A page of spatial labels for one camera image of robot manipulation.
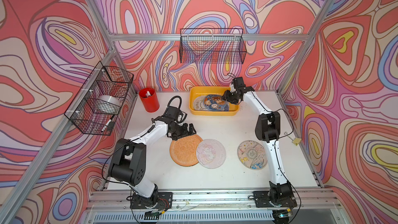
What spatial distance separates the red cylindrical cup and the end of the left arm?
0.33 m

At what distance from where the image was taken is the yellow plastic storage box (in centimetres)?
107

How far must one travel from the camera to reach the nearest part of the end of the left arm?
68 cm

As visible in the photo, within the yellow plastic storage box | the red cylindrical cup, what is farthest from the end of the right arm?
the red cylindrical cup
